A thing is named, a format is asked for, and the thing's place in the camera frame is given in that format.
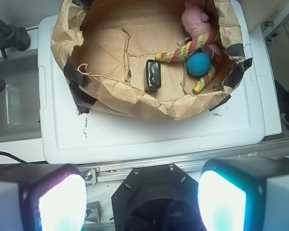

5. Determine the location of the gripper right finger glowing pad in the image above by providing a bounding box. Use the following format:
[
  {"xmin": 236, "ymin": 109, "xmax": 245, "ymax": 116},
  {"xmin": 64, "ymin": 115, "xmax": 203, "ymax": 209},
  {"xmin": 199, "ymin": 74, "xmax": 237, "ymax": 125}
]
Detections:
[{"xmin": 198, "ymin": 157, "xmax": 289, "ymax": 231}]

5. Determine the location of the white plastic bin lid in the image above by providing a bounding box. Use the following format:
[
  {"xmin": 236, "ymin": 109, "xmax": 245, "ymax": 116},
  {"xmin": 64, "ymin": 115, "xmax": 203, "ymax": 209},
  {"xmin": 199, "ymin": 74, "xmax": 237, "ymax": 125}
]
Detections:
[{"xmin": 38, "ymin": 0, "xmax": 265, "ymax": 164}]

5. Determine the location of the black cable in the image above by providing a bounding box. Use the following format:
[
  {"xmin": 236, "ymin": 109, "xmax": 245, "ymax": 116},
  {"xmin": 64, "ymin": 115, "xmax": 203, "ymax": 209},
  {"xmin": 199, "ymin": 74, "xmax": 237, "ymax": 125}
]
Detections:
[{"xmin": 0, "ymin": 150, "xmax": 27, "ymax": 165}]

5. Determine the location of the multicolour rope toy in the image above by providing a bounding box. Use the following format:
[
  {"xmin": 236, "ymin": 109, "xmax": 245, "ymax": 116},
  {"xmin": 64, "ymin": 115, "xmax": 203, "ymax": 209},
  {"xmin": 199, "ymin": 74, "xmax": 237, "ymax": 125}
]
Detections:
[{"xmin": 155, "ymin": 42, "xmax": 219, "ymax": 94}]

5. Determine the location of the clear plastic bin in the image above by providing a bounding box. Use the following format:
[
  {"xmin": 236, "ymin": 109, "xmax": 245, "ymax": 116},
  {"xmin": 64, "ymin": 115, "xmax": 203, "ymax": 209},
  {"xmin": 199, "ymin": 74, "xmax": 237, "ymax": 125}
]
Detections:
[{"xmin": 0, "ymin": 49, "xmax": 43, "ymax": 143}]

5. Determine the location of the black box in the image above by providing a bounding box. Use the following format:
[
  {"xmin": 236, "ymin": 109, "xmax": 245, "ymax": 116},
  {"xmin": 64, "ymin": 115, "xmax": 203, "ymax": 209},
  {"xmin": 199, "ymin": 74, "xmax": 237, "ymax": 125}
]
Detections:
[{"xmin": 144, "ymin": 60, "xmax": 161, "ymax": 91}]

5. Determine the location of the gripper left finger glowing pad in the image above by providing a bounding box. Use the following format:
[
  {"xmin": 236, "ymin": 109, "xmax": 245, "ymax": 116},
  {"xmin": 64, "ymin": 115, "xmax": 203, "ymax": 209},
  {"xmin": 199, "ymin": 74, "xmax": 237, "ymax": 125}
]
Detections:
[{"xmin": 0, "ymin": 164, "xmax": 87, "ymax": 231}]

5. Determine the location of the blue rubber ball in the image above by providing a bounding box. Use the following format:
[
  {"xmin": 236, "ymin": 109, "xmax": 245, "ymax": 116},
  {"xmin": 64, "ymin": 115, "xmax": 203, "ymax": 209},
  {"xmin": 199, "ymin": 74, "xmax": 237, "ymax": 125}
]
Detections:
[{"xmin": 186, "ymin": 52, "xmax": 211, "ymax": 77}]

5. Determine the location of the pink plush toy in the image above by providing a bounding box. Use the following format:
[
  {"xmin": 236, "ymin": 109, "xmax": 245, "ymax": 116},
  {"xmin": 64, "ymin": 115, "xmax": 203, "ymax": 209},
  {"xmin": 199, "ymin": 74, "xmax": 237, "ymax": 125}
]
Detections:
[{"xmin": 182, "ymin": 1, "xmax": 222, "ymax": 58}]

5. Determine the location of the black octagonal mount plate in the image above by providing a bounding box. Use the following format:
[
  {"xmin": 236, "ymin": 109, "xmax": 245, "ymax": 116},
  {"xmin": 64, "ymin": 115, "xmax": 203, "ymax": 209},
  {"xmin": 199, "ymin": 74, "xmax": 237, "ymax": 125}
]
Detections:
[{"xmin": 111, "ymin": 164, "xmax": 206, "ymax": 231}]

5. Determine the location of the aluminium extrusion rail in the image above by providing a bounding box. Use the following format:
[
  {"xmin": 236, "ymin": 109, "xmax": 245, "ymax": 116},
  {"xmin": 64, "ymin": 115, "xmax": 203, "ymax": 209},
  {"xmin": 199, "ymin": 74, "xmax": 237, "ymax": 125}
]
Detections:
[{"xmin": 78, "ymin": 137, "xmax": 289, "ymax": 185}]

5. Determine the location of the black shoe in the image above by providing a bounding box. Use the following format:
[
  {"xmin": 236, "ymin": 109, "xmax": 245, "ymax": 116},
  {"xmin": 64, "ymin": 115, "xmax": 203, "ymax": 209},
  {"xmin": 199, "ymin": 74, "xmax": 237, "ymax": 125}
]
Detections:
[{"xmin": 275, "ymin": 80, "xmax": 289, "ymax": 131}]

